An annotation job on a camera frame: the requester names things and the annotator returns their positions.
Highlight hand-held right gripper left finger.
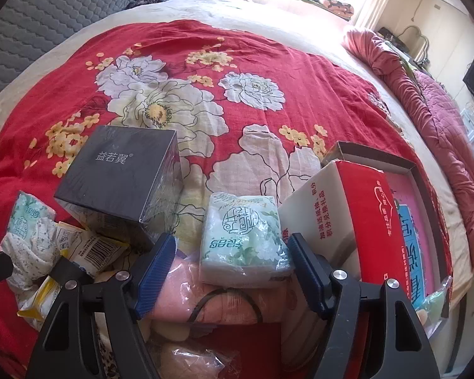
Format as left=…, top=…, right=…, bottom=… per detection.
left=26, top=233, right=178, bottom=379

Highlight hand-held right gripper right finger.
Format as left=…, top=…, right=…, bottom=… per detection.
left=286, top=233, right=455, bottom=379

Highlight white floral cloth ring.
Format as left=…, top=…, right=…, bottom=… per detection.
left=1, top=221, right=64, bottom=293

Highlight cream puff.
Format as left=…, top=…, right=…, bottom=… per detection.
left=152, top=316, right=197, bottom=345

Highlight green white tissue pack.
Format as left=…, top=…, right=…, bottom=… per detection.
left=199, top=191, right=295, bottom=290
left=7, top=190, right=58, bottom=245

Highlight shallow cardboard tray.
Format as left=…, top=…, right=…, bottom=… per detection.
left=321, top=140, right=456, bottom=321

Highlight pink towel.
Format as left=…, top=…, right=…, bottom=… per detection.
left=142, top=255, right=297, bottom=325

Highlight red and white tissue box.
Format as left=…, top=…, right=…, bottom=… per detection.
left=278, top=160, right=406, bottom=286

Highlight yellow white wipes packet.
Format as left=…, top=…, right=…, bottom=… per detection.
left=16, top=220, right=132, bottom=330

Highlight clear plastic bag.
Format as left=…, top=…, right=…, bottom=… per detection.
left=158, top=337, right=244, bottom=379

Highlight leopard print cloth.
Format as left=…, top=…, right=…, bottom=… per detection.
left=97, top=332, right=124, bottom=379

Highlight black box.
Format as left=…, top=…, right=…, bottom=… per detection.
left=54, top=125, right=183, bottom=252

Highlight green puff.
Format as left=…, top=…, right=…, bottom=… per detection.
left=421, top=290, right=445, bottom=313

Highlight plastic bag of puffs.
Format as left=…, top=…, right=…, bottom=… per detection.
left=413, top=275, right=454, bottom=342

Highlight pink quilt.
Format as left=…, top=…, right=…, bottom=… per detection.
left=342, top=26, right=474, bottom=270

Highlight red floral blanket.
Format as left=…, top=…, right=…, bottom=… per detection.
left=0, top=19, right=454, bottom=379

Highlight beige bed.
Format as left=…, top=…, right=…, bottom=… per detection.
left=0, top=0, right=474, bottom=379

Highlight black bag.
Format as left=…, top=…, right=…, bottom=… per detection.
left=378, top=27, right=399, bottom=45

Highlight heart-shaped mirror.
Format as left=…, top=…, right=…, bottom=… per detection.
left=398, top=25, right=432, bottom=66

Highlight grey quilted headboard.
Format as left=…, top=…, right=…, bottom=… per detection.
left=0, top=0, right=159, bottom=112

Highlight floral cushion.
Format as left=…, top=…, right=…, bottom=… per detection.
left=323, top=0, right=357, bottom=20

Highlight black hair tie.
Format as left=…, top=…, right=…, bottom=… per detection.
left=190, top=287, right=264, bottom=325

